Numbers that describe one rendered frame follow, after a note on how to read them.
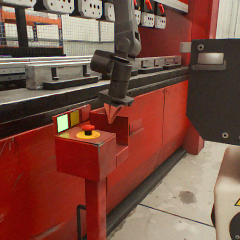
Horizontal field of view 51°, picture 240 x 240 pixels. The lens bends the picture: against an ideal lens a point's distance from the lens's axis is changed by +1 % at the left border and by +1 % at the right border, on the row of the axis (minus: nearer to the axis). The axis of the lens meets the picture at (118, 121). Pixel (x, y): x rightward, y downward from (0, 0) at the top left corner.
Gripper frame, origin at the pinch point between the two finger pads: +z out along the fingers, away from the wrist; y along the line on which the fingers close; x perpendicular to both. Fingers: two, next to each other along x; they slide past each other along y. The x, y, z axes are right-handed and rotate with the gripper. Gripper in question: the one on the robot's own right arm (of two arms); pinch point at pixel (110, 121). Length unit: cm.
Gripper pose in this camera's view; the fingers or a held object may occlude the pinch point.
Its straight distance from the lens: 82.7
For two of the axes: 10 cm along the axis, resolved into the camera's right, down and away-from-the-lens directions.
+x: -4.5, 2.6, -8.6
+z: -2.1, 9.0, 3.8
